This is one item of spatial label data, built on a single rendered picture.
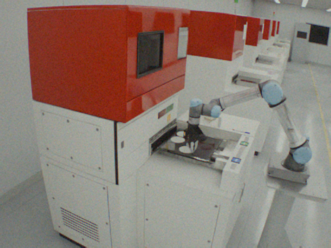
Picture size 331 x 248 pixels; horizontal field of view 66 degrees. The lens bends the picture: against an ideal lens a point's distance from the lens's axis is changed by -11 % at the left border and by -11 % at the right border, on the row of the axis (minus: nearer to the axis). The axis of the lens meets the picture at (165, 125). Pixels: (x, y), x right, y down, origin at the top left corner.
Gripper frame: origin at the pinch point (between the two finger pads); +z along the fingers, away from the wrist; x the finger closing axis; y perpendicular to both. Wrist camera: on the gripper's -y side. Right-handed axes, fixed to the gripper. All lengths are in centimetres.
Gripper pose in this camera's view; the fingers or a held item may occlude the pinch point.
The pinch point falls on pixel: (192, 151)
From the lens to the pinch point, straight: 188.0
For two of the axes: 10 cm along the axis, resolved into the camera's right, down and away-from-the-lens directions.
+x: -8.2, 1.8, -5.4
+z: -0.5, 9.2, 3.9
